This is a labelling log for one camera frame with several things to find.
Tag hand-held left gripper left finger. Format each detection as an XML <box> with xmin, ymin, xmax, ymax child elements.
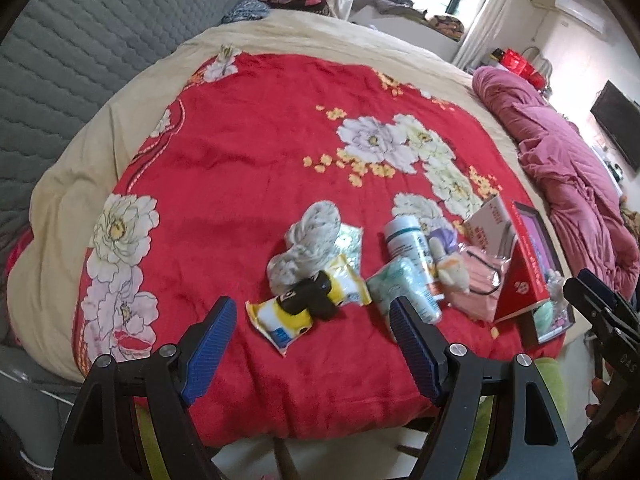
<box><xmin>52</xmin><ymin>296</ymin><xmax>238</xmax><ymax>480</ymax></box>

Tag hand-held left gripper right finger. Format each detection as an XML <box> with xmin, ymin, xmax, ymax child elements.
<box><xmin>389</xmin><ymin>296</ymin><xmax>581</xmax><ymax>480</ymax></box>

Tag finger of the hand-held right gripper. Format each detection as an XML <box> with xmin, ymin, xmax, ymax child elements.
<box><xmin>562</xmin><ymin>276</ymin><xmax>619</xmax><ymax>338</ymax></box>
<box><xmin>579</xmin><ymin>268</ymin><xmax>640</xmax><ymax>327</ymax></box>

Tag green sponge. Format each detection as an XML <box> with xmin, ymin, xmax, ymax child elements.
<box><xmin>530</xmin><ymin>297</ymin><xmax>558</xmax><ymax>328</ymax></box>

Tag pale blue tissue packet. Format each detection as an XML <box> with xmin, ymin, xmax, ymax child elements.
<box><xmin>367</xmin><ymin>257</ymin><xmax>445</xmax><ymax>336</ymax></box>

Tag yellow cartoon packet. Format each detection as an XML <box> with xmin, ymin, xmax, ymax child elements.
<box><xmin>245</xmin><ymin>255</ymin><xmax>373</xmax><ymax>358</ymax></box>

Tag beige plush bunny toy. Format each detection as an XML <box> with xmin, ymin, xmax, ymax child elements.
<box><xmin>427</xmin><ymin>227</ymin><xmax>473</xmax><ymax>306</ymax></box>

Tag pink face mask packet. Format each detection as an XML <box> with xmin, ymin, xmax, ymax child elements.
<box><xmin>450</xmin><ymin>245</ymin><xmax>516</xmax><ymax>321</ymax></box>

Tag grey sock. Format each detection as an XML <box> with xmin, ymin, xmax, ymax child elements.
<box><xmin>267</xmin><ymin>200</ymin><xmax>346</xmax><ymax>296</ymax></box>

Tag person's right hand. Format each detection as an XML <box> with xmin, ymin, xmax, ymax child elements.
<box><xmin>587</xmin><ymin>377</ymin><xmax>618</xmax><ymax>421</ymax></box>

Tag red tissue box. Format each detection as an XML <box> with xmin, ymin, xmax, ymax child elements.
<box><xmin>462</xmin><ymin>195</ymin><xmax>551</xmax><ymax>323</ymax></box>

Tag white pill bottle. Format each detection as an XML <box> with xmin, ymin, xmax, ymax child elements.
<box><xmin>384</xmin><ymin>215</ymin><xmax>446</xmax><ymax>316</ymax></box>

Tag small black roll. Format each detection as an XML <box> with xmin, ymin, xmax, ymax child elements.
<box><xmin>280</xmin><ymin>270</ymin><xmax>346</xmax><ymax>321</ymax></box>

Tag pink quilt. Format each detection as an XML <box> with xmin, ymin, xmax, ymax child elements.
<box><xmin>472</xmin><ymin>65</ymin><xmax>640</xmax><ymax>301</ymax></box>

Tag black television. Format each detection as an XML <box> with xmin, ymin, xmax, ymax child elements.
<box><xmin>590</xmin><ymin>80</ymin><xmax>640</xmax><ymax>173</ymax></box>

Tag grey chair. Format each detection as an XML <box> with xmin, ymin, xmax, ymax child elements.
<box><xmin>0</xmin><ymin>345</ymin><xmax>81</xmax><ymax>461</ymax></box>

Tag red floral blanket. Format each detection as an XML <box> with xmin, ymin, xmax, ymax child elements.
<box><xmin>72</xmin><ymin>52</ymin><xmax>566</xmax><ymax>448</ymax></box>

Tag white air conditioner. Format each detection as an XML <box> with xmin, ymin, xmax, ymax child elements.
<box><xmin>555</xmin><ymin>0</ymin><xmax>606</xmax><ymax>31</ymax></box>

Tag brown patterned blanket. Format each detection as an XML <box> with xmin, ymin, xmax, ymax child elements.
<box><xmin>422</xmin><ymin>12</ymin><xmax>468</xmax><ymax>41</ymax></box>

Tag grey quilted headboard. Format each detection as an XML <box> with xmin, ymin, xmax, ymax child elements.
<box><xmin>0</xmin><ymin>0</ymin><xmax>251</xmax><ymax>241</ymax></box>

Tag beige bed cover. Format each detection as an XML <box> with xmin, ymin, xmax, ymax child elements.
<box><xmin>7</xmin><ymin>10</ymin><xmax>551</xmax><ymax>386</ymax></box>

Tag blue patterned cloth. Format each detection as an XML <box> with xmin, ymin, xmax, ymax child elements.
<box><xmin>222</xmin><ymin>0</ymin><xmax>273</xmax><ymax>23</ymax></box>

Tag grey clothes heap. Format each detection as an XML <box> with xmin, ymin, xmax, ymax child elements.
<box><xmin>357</xmin><ymin>0</ymin><xmax>426</xmax><ymax>16</ymax></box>

